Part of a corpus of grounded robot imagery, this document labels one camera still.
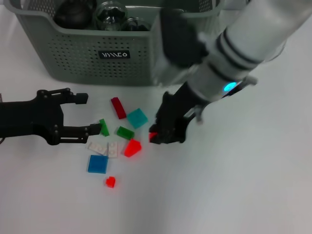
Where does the grey perforated storage bin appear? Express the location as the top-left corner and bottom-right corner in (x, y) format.
(9, 0), (226, 87)

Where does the green rectangular building brick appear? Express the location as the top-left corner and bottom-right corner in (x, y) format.
(116, 126), (136, 141)

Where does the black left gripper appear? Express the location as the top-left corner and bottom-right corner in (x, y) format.
(0, 87), (102, 146)

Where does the white flat building plate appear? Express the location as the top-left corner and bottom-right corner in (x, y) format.
(85, 141), (109, 156)
(107, 141), (119, 159)

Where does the small green building brick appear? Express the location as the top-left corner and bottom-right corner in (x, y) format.
(98, 118), (110, 137)

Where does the red sloped building brick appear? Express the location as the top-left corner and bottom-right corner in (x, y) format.
(123, 138), (143, 158)

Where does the dark red long brick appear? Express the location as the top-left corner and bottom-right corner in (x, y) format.
(111, 97), (127, 120)

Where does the glass teacup black sleeve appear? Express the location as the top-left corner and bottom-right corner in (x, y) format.
(94, 1), (129, 32)
(121, 17), (151, 32)

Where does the blue square building plate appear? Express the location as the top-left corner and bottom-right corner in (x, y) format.
(87, 155), (109, 174)

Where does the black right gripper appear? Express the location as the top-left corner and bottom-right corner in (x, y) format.
(149, 82), (208, 145)

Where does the teal square building plate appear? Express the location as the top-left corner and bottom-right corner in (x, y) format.
(126, 108), (149, 129)

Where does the black round teapot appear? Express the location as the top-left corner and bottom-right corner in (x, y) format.
(53, 0), (96, 29)

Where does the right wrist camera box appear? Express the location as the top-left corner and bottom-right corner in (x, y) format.
(150, 8), (209, 86)

